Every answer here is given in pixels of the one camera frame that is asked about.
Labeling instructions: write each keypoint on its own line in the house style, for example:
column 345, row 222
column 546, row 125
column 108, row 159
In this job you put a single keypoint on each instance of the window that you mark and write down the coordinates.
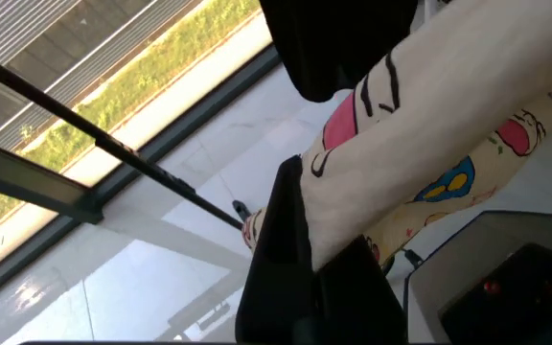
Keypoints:
column 27, row 179

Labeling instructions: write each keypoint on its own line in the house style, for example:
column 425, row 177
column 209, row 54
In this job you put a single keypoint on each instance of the black garment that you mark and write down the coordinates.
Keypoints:
column 333, row 48

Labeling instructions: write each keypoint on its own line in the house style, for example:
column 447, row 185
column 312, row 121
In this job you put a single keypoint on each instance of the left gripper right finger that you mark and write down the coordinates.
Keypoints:
column 357, row 297

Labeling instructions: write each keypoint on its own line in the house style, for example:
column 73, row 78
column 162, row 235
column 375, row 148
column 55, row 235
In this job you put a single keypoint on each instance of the cream printed garment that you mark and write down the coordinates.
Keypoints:
column 424, row 120

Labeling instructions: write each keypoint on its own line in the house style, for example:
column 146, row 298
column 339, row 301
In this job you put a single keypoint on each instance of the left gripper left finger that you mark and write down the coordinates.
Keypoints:
column 266, row 297

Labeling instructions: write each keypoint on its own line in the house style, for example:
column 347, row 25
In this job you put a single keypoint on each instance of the black clothes rack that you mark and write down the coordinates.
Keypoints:
column 161, row 174

